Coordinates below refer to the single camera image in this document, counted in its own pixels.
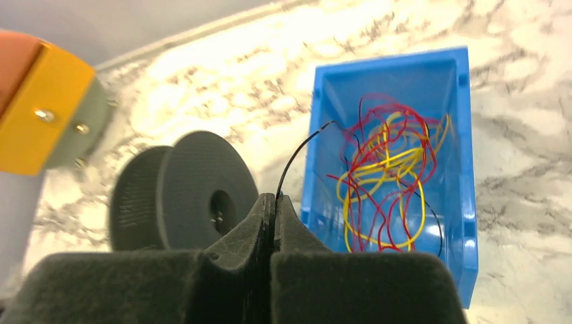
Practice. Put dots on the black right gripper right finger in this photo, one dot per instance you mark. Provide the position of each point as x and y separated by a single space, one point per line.
312 284

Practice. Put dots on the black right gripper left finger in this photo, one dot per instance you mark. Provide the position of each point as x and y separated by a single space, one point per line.
225 283

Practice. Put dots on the black cable spool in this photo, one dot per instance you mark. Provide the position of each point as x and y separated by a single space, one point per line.
185 196

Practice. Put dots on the blue plastic bin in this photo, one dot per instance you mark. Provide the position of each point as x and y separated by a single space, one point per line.
435 84

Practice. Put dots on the yellow drawer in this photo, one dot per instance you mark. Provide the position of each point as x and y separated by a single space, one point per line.
42 109

